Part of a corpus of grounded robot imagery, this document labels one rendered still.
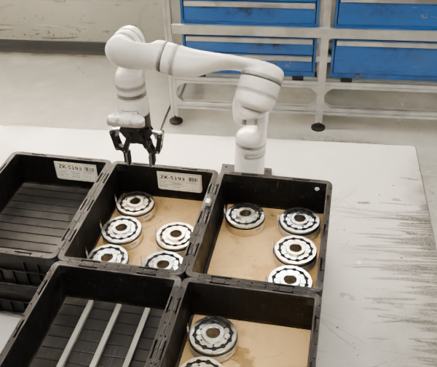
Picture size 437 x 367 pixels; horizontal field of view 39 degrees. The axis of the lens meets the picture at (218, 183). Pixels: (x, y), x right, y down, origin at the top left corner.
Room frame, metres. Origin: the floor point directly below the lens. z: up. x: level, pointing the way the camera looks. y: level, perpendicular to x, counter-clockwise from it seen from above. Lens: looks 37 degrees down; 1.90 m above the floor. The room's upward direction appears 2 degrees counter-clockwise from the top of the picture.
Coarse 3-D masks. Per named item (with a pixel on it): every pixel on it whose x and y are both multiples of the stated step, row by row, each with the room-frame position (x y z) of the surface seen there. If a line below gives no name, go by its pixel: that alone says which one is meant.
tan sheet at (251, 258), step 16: (272, 208) 1.30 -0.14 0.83; (224, 224) 1.24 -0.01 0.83; (272, 224) 1.23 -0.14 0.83; (320, 224) 1.23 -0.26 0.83; (224, 240) 1.18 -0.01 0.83; (240, 240) 1.18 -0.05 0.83; (256, 240) 1.18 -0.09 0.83; (272, 240) 1.17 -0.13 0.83; (224, 256) 1.12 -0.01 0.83; (240, 256) 1.12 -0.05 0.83; (256, 256) 1.12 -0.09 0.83; (272, 256) 1.11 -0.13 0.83; (208, 272) 1.07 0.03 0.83; (224, 272) 1.07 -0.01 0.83; (240, 272) 1.06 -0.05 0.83; (256, 272) 1.06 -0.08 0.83
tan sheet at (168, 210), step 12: (156, 204) 1.34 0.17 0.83; (168, 204) 1.34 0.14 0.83; (180, 204) 1.33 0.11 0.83; (192, 204) 1.33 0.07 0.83; (156, 216) 1.29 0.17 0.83; (168, 216) 1.28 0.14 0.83; (180, 216) 1.28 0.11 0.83; (192, 216) 1.28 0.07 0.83; (144, 228) 1.24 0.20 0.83; (156, 228) 1.24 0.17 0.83; (144, 240) 1.19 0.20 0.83; (132, 252) 1.15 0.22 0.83; (144, 252) 1.15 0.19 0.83; (156, 252) 1.15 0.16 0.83
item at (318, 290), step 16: (240, 176) 1.32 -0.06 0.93; (256, 176) 1.31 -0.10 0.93; (272, 176) 1.31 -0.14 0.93; (208, 208) 1.19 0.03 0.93; (192, 256) 1.02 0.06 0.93; (320, 256) 1.00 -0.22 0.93; (192, 272) 0.97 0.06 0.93; (320, 272) 0.95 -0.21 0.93; (288, 288) 0.91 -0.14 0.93; (304, 288) 0.91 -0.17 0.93; (320, 288) 0.91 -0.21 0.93
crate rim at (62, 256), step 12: (156, 168) 1.37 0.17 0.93; (168, 168) 1.37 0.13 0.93; (180, 168) 1.36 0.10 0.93; (192, 168) 1.36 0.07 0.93; (108, 180) 1.33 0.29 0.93; (96, 192) 1.27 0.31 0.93; (204, 204) 1.21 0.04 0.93; (84, 216) 1.17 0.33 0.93; (72, 240) 1.09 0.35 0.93; (192, 240) 1.07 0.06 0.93; (60, 252) 1.05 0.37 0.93; (96, 264) 1.01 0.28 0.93; (108, 264) 1.00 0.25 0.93; (120, 264) 1.00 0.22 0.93; (132, 264) 1.00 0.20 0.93; (180, 276) 0.97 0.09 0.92
